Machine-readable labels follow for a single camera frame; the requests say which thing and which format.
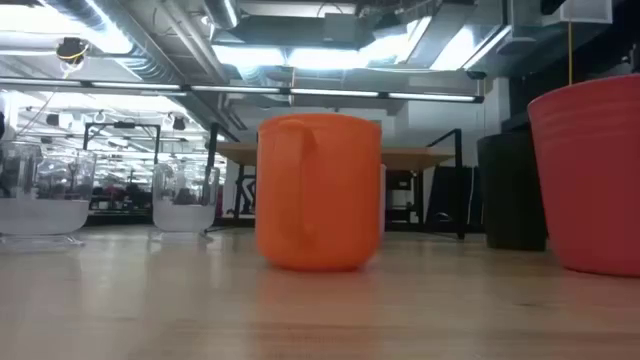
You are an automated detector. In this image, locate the orange plastic mug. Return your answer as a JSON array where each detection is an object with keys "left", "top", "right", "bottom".
[{"left": 254, "top": 112, "right": 384, "bottom": 273}]

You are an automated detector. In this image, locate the clear glass cup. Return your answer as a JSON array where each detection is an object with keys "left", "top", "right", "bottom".
[
  {"left": 151, "top": 160, "right": 222, "bottom": 233},
  {"left": 0, "top": 140, "right": 98, "bottom": 237}
]

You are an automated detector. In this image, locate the dark cabinet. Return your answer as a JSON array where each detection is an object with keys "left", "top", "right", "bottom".
[{"left": 384, "top": 169, "right": 420, "bottom": 223}]

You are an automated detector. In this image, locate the long ceiling light strip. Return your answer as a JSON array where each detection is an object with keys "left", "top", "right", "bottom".
[{"left": 0, "top": 77, "right": 485, "bottom": 105}]

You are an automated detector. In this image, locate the black panel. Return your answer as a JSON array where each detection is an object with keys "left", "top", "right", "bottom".
[{"left": 427, "top": 166, "right": 482, "bottom": 227}]

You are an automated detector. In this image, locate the grey ceiling box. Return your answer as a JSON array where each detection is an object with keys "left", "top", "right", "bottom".
[{"left": 323, "top": 13, "right": 359, "bottom": 44}]

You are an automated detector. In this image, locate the dark green plastic cup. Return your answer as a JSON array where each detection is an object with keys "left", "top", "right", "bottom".
[{"left": 476, "top": 130, "right": 548, "bottom": 252}]

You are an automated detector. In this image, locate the red ribbed plastic cup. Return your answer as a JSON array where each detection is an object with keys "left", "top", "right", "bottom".
[{"left": 527, "top": 73, "right": 640, "bottom": 279}]

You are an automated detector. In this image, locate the white ceiling box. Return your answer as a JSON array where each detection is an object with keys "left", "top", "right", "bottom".
[{"left": 542, "top": 0, "right": 614, "bottom": 27}]

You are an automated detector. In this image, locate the wooden shelf with black frame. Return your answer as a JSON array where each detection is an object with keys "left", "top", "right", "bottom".
[{"left": 202, "top": 122, "right": 467, "bottom": 241}]

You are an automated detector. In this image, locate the black metal frame stand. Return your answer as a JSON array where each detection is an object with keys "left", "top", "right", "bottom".
[{"left": 81, "top": 121, "right": 162, "bottom": 196}]

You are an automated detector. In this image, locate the black yellow ceiling cable reel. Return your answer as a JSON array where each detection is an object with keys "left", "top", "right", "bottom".
[{"left": 54, "top": 36, "right": 92, "bottom": 66}]

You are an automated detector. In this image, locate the yellow hanging cord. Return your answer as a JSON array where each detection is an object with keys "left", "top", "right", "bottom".
[{"left": 567, "top": 19, "right": 574, "bottom": 86}]

